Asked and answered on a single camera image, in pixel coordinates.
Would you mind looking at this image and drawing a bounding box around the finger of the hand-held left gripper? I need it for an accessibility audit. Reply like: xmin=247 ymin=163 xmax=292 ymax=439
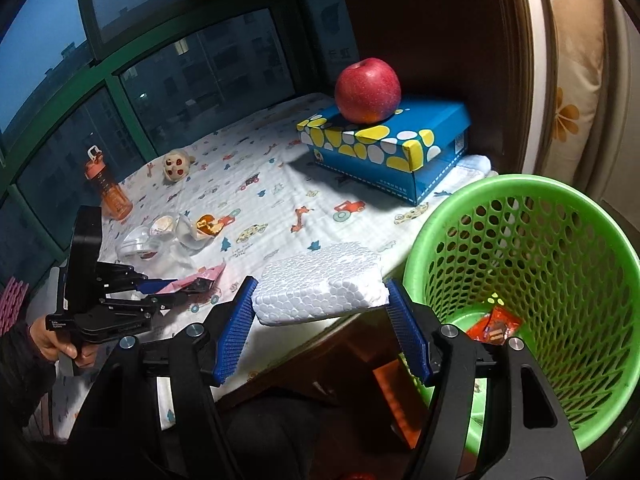
xmin=98 ymin=279 xmax=214 ymax=318
xmin=98 ymin=262 xmax=178 ymax=295

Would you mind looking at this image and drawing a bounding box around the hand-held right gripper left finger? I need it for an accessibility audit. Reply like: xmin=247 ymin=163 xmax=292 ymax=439
xmin=65 ymin=275 xmax=261 ymax=480

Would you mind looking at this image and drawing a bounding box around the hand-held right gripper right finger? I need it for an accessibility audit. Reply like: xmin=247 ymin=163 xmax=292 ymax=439
xmin=385 ymin=279 xmax=588 ymax=480

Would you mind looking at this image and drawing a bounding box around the pink paper wrapper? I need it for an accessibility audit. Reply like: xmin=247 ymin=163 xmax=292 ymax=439
xmin=150 ymin=260 xmax=228 ymax=306

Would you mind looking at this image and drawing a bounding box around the clear box with orange food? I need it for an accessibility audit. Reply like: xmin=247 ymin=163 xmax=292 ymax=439
xmin=177 ymin=212 xmax=226 ymax=251

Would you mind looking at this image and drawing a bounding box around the white foam piece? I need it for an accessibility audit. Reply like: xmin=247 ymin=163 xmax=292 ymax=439
xmin=252 ymin=242 xmax=391 ymax=326

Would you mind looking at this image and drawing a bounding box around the green plastic basket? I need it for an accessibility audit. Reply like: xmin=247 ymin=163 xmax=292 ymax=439
xmin=402 ymin=174 xmax=640 ymax=451

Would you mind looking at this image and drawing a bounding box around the person's left forearm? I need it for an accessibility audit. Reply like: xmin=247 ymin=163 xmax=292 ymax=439
xmin=0 ymin=320 xmax=57 ymax=431

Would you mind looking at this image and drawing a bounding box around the person's left hand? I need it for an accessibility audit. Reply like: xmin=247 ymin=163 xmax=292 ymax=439
xmin=30 ymin=321 xmax=98 ymax=368

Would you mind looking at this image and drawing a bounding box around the orange object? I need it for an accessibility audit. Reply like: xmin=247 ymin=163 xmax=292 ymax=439
xmin=372 ymin=360 xmax=431 ymax=448

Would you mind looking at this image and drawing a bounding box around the red snack wrapper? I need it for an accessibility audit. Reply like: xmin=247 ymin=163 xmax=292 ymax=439
xmin=465 ymin=305 xmax=523 ymax=345

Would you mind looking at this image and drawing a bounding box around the orange water bottle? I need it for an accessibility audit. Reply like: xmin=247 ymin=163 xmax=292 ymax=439
xmin=84 ymin=145 xmax=133 ymax=221

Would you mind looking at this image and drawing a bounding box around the beige plush toy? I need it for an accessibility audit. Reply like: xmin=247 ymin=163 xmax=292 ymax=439
xmin=161 ymin=149 xmax=195 ymax=186

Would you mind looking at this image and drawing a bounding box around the printed blanket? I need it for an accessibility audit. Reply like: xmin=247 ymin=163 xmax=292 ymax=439
xmin=30 ymin=92 xmax=496 ymax=441

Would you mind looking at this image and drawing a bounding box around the white cloth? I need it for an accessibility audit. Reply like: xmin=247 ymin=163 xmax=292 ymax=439
xmin=435 ymin=155 xmax=498 ymax=196

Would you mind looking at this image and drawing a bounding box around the blue spotted cardboard box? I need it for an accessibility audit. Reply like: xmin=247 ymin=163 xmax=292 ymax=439
xmin=297 ymin=97 xmax=472 ymax=206

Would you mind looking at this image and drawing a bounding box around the red apple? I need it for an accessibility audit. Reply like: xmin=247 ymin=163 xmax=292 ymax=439
xmin=334 ymin=58 xmax=402 ymax=125

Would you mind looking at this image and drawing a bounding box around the floral curtain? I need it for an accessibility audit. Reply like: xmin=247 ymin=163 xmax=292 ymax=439
xmin=540 ymin=0 xmax=616 ymax=186

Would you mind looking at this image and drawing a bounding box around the green window frame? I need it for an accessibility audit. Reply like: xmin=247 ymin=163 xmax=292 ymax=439
xmin=0 ymin=0 xmax=351 ymax=271

